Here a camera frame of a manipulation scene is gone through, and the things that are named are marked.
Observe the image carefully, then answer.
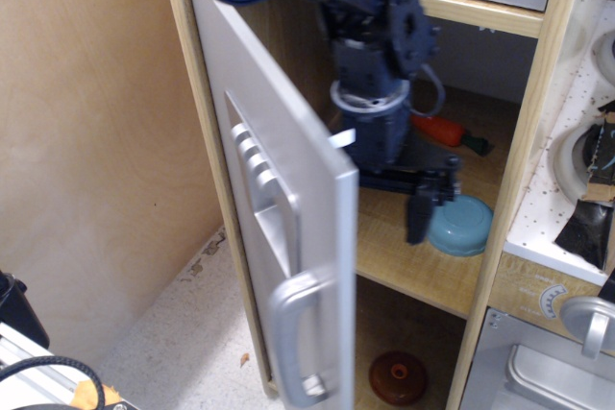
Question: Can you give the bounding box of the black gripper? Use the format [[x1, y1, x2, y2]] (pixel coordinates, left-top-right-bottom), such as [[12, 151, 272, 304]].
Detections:
[[331, 83, 461, 245]]

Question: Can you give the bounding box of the grey fridge door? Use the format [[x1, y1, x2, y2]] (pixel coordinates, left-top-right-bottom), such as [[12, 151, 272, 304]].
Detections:
[[192, 0, 358, 409]]

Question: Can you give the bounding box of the silver fridge door handle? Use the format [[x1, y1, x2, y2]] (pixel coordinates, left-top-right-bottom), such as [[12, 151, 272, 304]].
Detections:
[[268, 271, 328, 409]]

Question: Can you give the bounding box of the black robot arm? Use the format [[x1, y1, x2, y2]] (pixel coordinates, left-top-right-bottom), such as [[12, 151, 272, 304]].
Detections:
[[218, 0, 460, 245]]

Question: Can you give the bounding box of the teal toy bowl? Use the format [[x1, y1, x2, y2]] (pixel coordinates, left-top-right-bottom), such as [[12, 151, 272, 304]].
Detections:
[[427, 195, 493, 256]]

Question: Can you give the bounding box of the orange toy carrot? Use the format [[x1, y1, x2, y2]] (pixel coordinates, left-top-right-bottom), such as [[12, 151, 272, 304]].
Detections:
[[410, 115, 490, 157]]

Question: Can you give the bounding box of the white speckled stove top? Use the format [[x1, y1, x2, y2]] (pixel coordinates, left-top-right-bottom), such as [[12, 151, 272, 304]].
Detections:
[[504, 0, 614, 285]]

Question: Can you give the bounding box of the silver ice dispenser panel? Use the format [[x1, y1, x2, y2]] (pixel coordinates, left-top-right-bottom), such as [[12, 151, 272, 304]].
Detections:
[[225, 90, 301, 277]]

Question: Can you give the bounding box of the torn black burner piece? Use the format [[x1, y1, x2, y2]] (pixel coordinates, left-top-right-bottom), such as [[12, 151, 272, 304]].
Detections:
[[553, 102, 614, 272]]

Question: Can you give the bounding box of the brown toy lid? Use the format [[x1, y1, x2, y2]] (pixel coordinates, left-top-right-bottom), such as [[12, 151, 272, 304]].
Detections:
[[368, 350, 429, 406]]

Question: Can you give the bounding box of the grey oven door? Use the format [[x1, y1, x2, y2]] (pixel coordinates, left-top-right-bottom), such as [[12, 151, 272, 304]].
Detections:
[[460, 308, 614, 410]]

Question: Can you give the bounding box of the silver oven knob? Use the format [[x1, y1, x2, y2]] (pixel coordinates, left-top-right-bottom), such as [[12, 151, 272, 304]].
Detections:
[[560, 297, 614, 359]]

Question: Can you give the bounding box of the orange tape piece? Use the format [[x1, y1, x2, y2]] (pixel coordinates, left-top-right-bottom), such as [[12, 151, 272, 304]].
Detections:
[[70, 380, 122, 409]]

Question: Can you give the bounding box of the wooden fridge cabinet frame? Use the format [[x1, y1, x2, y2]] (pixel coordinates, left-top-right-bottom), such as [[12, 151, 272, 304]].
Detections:
[[171, 0, 575, 409]]

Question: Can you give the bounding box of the aluminium rail base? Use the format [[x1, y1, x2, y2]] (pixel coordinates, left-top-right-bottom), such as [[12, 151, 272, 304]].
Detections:
[[0, 321, 131, 410]]

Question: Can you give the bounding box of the black braided cable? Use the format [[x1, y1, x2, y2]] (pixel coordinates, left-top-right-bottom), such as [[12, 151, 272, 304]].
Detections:
[[0, 355, 107, 410]]

